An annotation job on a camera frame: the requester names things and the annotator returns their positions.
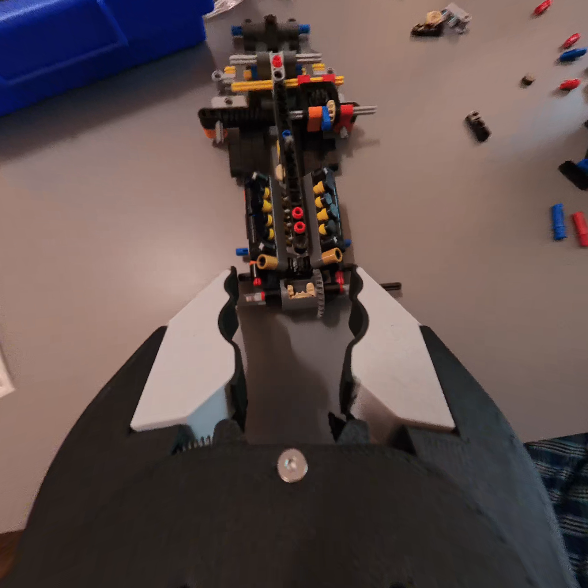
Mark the blue plastic bin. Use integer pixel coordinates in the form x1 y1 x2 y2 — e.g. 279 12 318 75
0 0 216 118

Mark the lego car chassis model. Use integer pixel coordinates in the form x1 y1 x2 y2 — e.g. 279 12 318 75
198 14 402 320

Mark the light grey lego connector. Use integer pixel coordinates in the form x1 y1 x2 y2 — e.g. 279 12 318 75
441 2 473 34

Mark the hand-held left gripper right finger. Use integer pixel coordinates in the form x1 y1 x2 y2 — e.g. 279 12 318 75
327 266 456 444

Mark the person's plaid shirt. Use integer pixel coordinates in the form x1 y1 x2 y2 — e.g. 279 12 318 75
524 434 588 588

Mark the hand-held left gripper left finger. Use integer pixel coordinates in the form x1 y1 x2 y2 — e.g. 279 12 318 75
130 266 250 444

